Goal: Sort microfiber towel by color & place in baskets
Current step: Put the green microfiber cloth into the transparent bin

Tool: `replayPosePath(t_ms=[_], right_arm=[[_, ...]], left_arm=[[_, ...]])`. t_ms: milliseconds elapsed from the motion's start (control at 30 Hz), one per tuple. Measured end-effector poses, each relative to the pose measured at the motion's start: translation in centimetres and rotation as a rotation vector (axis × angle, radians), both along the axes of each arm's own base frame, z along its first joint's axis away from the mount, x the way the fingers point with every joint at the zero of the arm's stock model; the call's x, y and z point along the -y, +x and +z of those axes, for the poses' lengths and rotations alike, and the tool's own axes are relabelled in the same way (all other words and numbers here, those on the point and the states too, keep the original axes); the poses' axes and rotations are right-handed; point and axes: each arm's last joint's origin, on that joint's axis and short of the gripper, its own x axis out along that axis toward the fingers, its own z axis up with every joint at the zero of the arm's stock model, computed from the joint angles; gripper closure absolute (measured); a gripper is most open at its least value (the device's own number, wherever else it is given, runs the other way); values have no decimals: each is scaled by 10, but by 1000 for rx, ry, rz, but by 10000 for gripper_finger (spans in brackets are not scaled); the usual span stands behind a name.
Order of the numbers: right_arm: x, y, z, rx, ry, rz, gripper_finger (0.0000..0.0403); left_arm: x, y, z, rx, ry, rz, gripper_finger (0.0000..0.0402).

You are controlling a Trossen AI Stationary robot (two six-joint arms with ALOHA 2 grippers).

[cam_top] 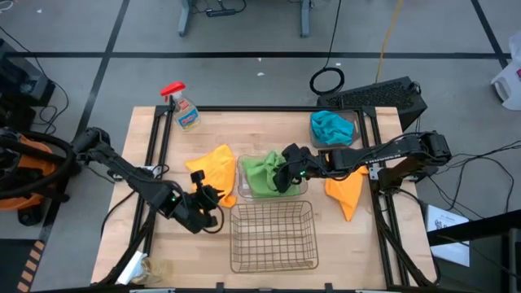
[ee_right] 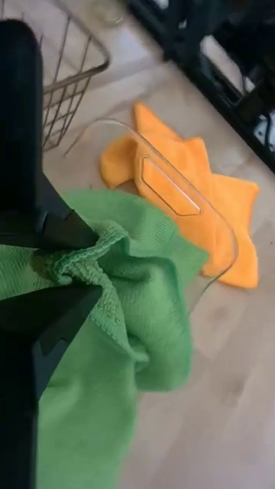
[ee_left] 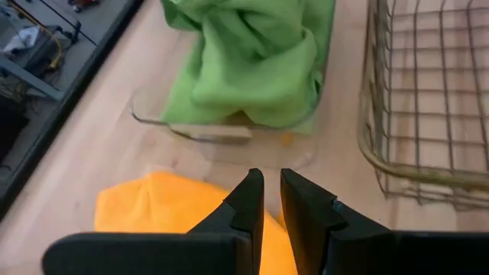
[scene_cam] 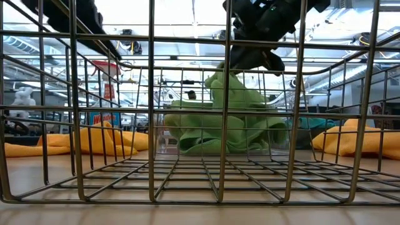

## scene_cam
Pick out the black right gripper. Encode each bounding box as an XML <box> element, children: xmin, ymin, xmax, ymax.
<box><xmin>222</xmin><ymin>0</ymin><xmax>331</xmax><ymax>76</ymax></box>

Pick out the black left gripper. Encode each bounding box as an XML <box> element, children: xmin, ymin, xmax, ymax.
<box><xmin>20</xmin><ymin>0</ymin><xmax>123</xmax><ymax>62</ymax></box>

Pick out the green microfiber towel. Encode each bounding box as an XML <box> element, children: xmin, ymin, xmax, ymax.
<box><xmin>164</xmin><ymin>99</ymin><xmax>290</xmax><ymax>154</ymax></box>
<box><xmin>204</xmin><ymin>62</ymin><xmax>273</xmax><ymax>110</ymax></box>

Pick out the blue microfiber towel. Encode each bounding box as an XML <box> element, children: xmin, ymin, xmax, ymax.
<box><xmin>298</xmin><ymin>117</ymin><xmax>337</xmax><ymax>129</ymax></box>

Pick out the orange microfiber towel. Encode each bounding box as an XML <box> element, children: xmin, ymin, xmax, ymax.
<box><xmin>3</xmin><ymin>121</ymin><xmax>150</xmax><ymax>158</ymax></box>
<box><xmin>311</xmin><ymin>118</ymin><xmax>400</xmax><ymax>161</ymax></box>

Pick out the red trigger spray bottle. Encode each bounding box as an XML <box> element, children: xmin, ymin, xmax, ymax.
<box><xmin>90</xmin><ymin>60</ymin><xmax>123</xmax><ymax>128</ymax></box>

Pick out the white robot figure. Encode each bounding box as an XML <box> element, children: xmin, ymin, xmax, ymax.
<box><xmin>9</xmin><ymin>86</ymin><xmax>37</xmax><ymax>119</ymax></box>

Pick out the clear plastic bin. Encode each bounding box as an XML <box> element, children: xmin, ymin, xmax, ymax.
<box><xmin>155</xmin><ymin>90</ymin><xmax>293</xmax><ymax>156</ymax></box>

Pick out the black ceiling cable reel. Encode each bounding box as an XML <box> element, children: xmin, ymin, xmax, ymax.
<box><xmin>120</xmin><ymin>29</ymin><xmax>143</xmax><ymax>56</ymax></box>

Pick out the metal wire basket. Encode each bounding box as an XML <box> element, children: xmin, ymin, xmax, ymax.
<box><xmin>0</xmin><ymin>0</ymin><xmax>400</xmax><ymax>207</ymax></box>

